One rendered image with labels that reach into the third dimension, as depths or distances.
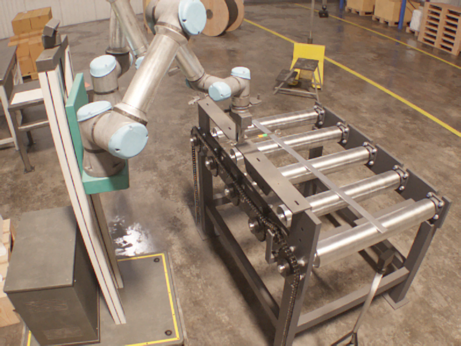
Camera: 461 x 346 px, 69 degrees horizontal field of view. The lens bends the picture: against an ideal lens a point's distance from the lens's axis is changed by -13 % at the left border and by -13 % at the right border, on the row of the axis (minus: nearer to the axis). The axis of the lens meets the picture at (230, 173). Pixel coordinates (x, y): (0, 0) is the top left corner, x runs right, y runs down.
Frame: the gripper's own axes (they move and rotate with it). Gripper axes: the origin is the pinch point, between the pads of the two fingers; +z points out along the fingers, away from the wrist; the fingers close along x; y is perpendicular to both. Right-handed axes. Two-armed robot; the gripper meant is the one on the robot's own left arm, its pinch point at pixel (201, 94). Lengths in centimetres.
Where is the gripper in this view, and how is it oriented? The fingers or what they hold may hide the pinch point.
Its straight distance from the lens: 175.7
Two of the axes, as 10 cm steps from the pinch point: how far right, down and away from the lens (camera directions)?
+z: 4.1, 7.9, 4.6
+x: -1.1, -4.6, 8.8
